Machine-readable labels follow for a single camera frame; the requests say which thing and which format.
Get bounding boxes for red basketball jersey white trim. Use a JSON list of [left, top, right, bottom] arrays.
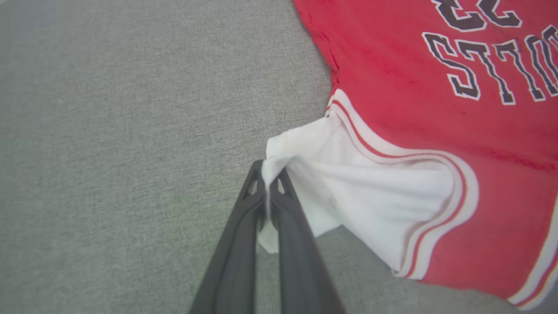
[[257, 0, 558, 311]]

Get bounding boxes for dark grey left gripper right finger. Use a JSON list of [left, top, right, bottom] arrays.
[[268, 169, 345, 314]]

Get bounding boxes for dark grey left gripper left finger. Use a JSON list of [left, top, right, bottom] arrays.
[[189, 159, 268, 314]]

